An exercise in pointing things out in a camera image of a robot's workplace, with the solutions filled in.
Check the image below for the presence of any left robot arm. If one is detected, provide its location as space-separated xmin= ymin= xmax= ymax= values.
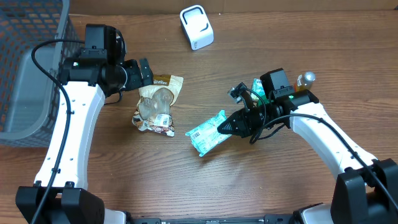
xmin=16 ymin=24 xmax=154 ymax=223

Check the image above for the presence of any white barcode scanner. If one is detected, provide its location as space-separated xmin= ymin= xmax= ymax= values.
xmin=179 ymin=4 xmax=214 ymax=50

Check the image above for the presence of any teal wipes packet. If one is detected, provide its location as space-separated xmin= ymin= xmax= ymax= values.
xmin=185 ymin=110 xmax=231 ymax=157

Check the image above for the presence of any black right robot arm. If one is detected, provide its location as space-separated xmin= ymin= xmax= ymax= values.
xmin=218 ymin=68 xmax=397 ymax=224

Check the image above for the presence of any grey plastic mesh basket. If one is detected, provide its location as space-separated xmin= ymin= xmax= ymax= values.
xmin=1 ymin=0 xmax=79 ymax=147

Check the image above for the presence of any beige brown snack bag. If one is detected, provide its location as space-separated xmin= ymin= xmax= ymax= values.
xmin=132 ymin=75 xmax=183 ymax=137

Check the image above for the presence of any teal tissue pack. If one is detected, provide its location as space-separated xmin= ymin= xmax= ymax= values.
xmin=251 ymin=78 xmax=267 ymax=101

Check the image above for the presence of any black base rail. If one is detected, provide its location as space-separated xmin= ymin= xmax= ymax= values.
xmin=127 ymin=214 xmax=300 ymax=224

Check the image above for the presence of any yellow dish soap bottle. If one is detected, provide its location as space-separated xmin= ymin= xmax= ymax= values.
xmin=294 ymin=71 xmax=316 ymax=91

